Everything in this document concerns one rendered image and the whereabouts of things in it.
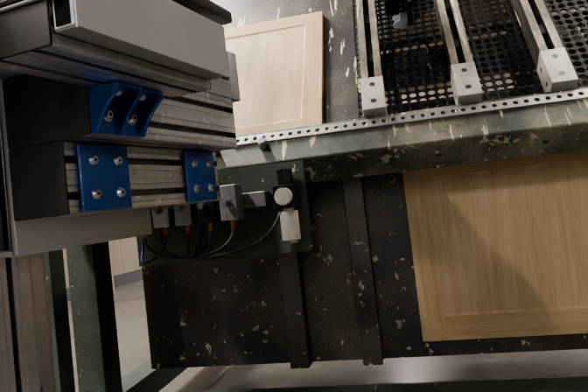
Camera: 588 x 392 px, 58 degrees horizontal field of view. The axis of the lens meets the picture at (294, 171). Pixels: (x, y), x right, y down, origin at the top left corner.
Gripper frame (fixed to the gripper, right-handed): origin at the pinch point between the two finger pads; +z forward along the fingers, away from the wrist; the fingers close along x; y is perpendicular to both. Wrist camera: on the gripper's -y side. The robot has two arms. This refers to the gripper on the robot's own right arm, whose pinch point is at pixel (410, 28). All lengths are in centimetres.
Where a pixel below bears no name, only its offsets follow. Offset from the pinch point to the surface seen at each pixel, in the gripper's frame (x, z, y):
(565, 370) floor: 73, 101, -41
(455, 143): 50, -1, -7
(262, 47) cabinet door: -3.5, 0.8, 48.9
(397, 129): 44.3, -2.3, 6.9
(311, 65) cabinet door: 9.6, 0.6, 31.8
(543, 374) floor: 75, 99, -33
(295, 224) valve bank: 67, 4, 35
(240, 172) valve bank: 52, -1, 50
